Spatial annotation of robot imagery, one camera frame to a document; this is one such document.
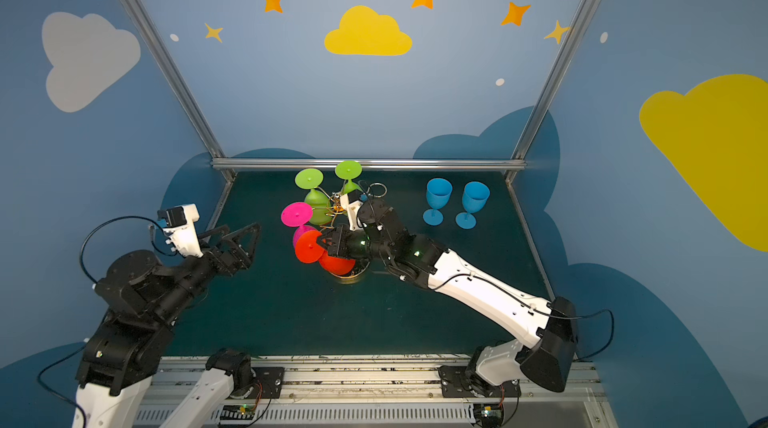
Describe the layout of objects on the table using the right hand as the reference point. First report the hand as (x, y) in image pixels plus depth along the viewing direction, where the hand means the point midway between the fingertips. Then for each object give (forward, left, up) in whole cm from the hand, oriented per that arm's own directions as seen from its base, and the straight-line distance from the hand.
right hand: (317, 238), depth 64 cm
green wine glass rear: (+24, -3, -3) cm, 24 cm away
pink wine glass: (+9, +7, -3) cm, 12 cm away
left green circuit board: (-30, +21, -35) cm, 51 cm away
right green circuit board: (-27, -42, -37) cm, 62 cm away
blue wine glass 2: (+30, -42, -19) cm, 55 cm away
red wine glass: (-2, +2, -3) cm, 4 cm away
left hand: (-1, +14, +6) cm, 15 cm away
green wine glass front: (+17, +4, -11) cm, 20 cm away
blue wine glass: (+31, -30, -18) cm, 47 cm away
